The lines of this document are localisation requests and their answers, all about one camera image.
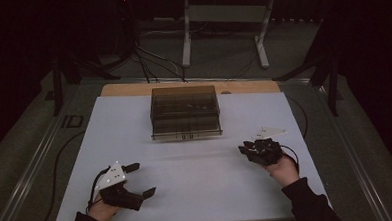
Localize grey metal stand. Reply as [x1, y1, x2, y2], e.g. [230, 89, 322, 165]
[178, 0, 280, 73]

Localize translucent brown drawer cabinet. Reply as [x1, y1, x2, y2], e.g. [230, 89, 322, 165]
[148, 84, 222, 136]

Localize metal floor rail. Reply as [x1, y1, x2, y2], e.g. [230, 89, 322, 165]
[311, 80, 392, 221]
[0, 94, 90, 221]

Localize thin black cable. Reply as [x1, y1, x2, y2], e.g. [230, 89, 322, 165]
[284, 94, 310, 142]

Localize right hand-held gripper cable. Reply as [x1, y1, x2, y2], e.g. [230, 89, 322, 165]
[280, 143, 302, 175]

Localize person's right hand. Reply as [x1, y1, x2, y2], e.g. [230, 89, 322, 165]
[261, 152, 301, 189]

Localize black rectangular floor frame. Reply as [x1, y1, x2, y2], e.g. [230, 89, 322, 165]
[60, 113, 86, 130]

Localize black stand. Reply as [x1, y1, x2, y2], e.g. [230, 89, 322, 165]
[269, 17, 344, 120]
[48, 52, 124, 118]

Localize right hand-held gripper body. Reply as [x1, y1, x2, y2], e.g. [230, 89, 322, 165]
[249, 125, 290, 168]

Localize hand-held gripper cable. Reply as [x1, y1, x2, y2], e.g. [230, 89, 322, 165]
[280, 143, 302, 175]
[83, 165, 113, 215]

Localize person's left hand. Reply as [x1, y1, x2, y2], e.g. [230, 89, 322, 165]
[87, 195, 121, 221]

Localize black floor cables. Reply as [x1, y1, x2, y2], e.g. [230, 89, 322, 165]
[131, 40, 189, 85]

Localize long black cable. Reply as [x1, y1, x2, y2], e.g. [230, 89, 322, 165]
[30, 129, 91, 221]

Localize left hand-held gripper cable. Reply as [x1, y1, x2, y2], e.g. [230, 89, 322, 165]
[83, 165, 113, 215]

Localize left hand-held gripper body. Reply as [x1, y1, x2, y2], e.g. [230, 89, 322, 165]
[91, 159, 146, 214]

